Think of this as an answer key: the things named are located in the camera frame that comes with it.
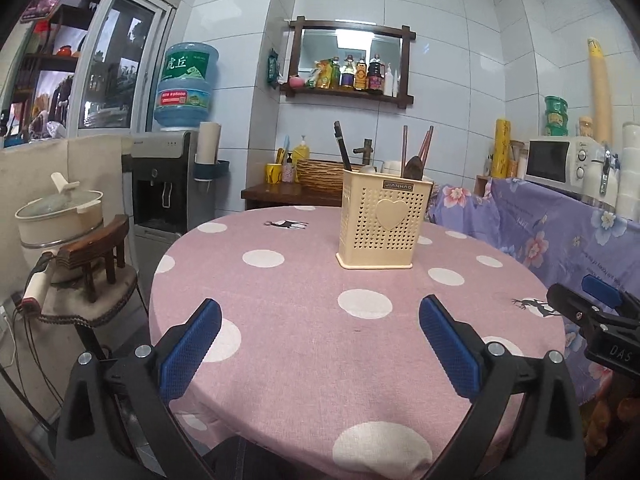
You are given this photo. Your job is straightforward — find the stack of white cups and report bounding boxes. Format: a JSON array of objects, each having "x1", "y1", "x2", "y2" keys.
[{"x1": 615, "y1": 121, "x2": 640, "y2": 221}]

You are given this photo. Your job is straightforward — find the black chopstick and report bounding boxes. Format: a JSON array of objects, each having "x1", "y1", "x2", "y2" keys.
[{"x1": 333, "y1": 121, "x2": 352, "y2": 172}]

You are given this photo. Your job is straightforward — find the blue dispenser holder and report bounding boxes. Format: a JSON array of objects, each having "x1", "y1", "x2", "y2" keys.
[{"x1": 192, "y1": 160, "x2": 231, "y2": 182}]

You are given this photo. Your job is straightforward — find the dark wooden washstand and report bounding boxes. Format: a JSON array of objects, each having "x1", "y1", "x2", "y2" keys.
[{"x1": 241, "y1": 182, "x2": 346, "y2": 213}]

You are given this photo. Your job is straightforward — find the yellow soap pump bottle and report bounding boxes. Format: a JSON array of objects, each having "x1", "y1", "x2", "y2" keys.
[{"x1": 291, "y1": 135, "x2": 311, "y2": 171}]

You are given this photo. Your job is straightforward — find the glass jar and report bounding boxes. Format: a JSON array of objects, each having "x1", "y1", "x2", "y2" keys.
[{"x1": 509, "y1": 141, "x2": 526, "y2": 178}]

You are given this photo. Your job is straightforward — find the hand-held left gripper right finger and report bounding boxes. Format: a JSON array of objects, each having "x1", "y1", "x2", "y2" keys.
[{"x1": 418, "y1": 295, "x2": 586, "y2": 480}]

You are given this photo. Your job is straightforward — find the purple floral cloth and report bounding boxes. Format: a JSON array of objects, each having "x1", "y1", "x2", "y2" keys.
[{"x1": 425, "y1": 177, "x2": 640, "y2": 406}]

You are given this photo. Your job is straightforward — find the wooden display shelf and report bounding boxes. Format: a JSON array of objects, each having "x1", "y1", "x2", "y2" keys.
[{"x1": 0, "y1": 0, "x2": 91, "y2": 146}]

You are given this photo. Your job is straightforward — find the person's right hand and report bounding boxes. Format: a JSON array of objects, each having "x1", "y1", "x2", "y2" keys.
[{"x1": 582, "y1": 376, "x2": 640, "y2": 456}]

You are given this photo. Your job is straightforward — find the bamboo tap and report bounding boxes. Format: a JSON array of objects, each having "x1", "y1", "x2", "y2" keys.
[{"x1": 352, "y1": 137, "x2": 376, "y2": 168}]

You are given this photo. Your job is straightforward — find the row of condiment bottles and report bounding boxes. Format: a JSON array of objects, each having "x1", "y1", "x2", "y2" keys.
[{"x1": 305, "y1": 54, "x2": 400, "y2": 97}]

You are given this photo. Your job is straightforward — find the blue water jug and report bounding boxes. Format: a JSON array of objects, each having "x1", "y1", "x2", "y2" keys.
[{"x1": 152, "y1": 42, "x2": 221, "y2": 131}]

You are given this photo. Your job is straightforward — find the wooden-framed mirror shelf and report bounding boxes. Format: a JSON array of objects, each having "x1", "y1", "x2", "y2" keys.
[{"x1": 280, "y1": 16, "x2": 417, "y2": 107}]

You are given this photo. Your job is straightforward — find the cream plastic utensil holder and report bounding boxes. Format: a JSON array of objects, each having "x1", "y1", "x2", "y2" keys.
[{"x1": 336, "y1": 168, "x2": 433, "y2": 271}]

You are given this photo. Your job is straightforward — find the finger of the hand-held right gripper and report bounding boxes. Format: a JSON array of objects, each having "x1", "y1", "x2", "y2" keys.
[
  {"x1": 581, "y1": 274, "x2": 640, "y2": 314},
  {"x1": 546, "y1": 284, "x2": 640, "y2": 342}
]

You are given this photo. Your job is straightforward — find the grey water dispenser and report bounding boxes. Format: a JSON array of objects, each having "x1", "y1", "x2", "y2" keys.
[{"x1": 131, "y1": 130, "x2": 201, "y2": 241}]

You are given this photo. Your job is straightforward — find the white kettle with chrome handle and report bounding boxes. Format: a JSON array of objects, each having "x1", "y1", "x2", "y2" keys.
[{"x1": 585, "y1": 142, "x2": 623, "y2": 206}]

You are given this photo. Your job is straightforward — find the yellow wrapped roll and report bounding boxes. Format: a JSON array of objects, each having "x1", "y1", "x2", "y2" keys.
[{"x1": 494, "y1": 118, "x2": 512, "y2": 178}]

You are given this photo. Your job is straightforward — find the white microwave oven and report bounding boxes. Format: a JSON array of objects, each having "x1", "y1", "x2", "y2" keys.
[{"x1": 525, "y1": 136, "x2": 606, "y2": 188}]

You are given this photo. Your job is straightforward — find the sliding glass window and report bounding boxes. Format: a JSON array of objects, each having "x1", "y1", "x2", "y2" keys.
[{"x1": 65, "y1": 0, "x2": 176, "y2": 136}]

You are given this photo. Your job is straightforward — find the wooden chair with cushion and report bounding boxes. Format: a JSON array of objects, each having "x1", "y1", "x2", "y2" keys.
[{"x1": 37, "y1": 215, "x2": 151, "y2": 361}]

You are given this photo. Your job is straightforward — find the tall stack of yellow cups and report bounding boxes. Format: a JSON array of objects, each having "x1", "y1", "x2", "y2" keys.
[{"x1": 586, "y1": 37, "x2": 613, "y2": 146}]

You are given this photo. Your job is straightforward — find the cream pot with glass lid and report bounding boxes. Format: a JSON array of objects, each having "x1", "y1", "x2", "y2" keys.
[{"x1": 14, "y1": 172, "x2": 104, "y2": 261}]

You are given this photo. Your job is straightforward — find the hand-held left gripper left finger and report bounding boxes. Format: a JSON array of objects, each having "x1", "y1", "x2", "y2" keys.
[{"x1": 55, "y1": 298, "x2": 223, "y2": 480}]

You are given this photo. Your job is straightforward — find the wicker wash basin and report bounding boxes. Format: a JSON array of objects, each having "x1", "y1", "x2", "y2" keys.
[{"x1": 296, "y1": 159, "x2": 368, "y2": 196}]

